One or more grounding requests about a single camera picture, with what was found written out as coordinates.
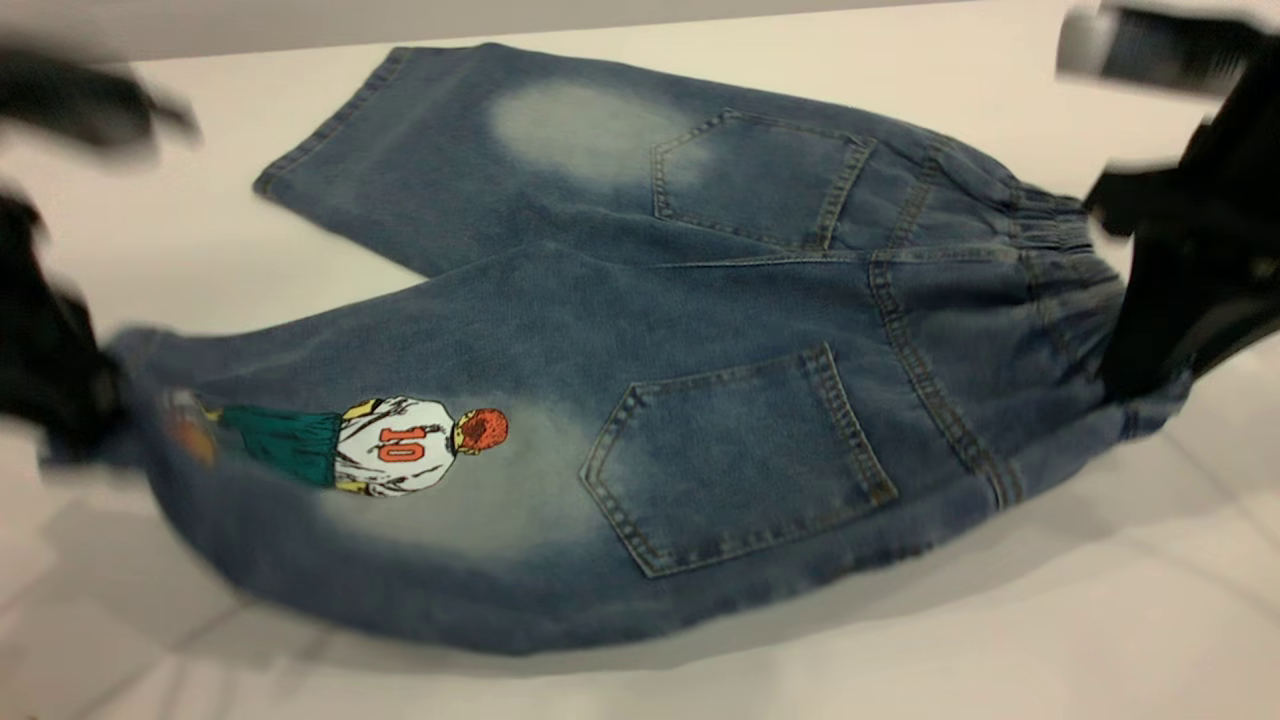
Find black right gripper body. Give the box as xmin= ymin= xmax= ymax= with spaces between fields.
xmin=1084 ymin=160 xmax=1280 ymax=346

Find blue denim shorts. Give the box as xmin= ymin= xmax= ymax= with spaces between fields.
xmin=45 ymin=42 xmax=1193 ymax=658

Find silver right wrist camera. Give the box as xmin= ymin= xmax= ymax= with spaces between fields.
xmin=1056 ymin=6 xmax=1263 ymax=98

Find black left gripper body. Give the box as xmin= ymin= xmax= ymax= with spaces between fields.
xmin=0 ymin=188 xmax=106 ymax=406

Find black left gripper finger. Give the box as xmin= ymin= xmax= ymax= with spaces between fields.
xmin=38 ymin=350 xmax=133 ymax=468

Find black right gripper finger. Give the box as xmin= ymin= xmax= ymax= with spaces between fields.
xmin=1097 ymin=295 xmax=1197 ymax=403

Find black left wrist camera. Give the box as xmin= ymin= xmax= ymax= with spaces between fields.
xmin=0 ymin=44 xmax=203 ymax=163

